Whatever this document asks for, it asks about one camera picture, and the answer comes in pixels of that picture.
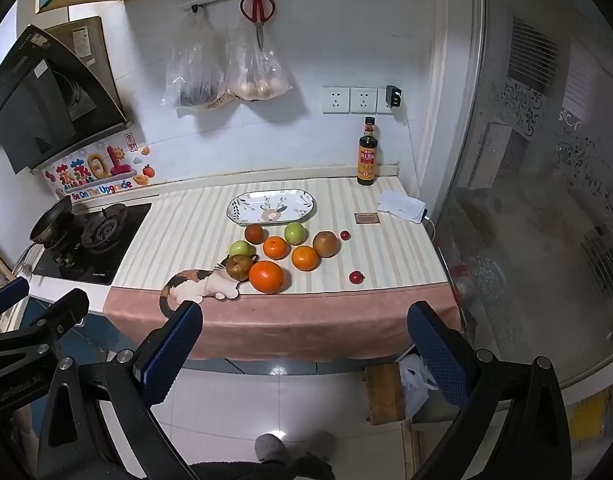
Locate red-handled scissors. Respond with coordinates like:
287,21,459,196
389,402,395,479
239,0,276,52

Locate black gas stove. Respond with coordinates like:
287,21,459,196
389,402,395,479
32,202,152,286

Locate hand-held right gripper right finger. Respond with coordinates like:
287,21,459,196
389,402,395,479
407,301,573,480

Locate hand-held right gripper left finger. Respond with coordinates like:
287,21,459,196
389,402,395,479
36,300,204,480

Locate dark sauce bottle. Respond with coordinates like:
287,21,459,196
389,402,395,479
357,116,378,185

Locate white wall outlet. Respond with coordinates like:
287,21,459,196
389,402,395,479
321,86,350,115
349,87,378,114

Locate wooden stool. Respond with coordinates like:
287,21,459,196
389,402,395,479
363,362,407,427

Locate patterned glass sliding door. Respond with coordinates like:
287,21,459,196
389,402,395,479
426,0,613,396

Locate small orange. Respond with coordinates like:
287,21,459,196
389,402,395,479
263,235,292,260
291,245,320,271

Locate plastic bag with dark contents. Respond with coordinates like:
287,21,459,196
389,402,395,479
161,6,227,110

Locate plastic bag with eggs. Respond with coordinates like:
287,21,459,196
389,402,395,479
224,22,291,102

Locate striped tablecloth with cat print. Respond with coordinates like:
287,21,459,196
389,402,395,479
104,176,462,362

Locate blue base cabinet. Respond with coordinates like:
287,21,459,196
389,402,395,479
26,295,137,361

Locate white plastic bag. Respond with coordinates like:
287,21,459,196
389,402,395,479
397,353,439,418

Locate white crumpled tissue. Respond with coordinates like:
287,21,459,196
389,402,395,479
377,189,427,223

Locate colourful wall sticker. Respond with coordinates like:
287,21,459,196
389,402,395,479
42,132,152,203

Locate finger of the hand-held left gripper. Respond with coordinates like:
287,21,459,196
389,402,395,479
0,287,90,353
0,276,31,312

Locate brownish red apple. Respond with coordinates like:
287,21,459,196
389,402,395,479
313,230,341,259

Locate oval patterned plate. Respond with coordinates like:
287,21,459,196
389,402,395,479
227,189,317,225

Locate black range hood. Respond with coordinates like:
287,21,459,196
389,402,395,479
0,15,134,176

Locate grey slipper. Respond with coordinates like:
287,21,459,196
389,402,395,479
255,432,290,463

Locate metal frying pan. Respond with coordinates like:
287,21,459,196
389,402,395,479
29,196,74,248

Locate large orange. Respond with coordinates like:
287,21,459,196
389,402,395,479
248,260,286,294

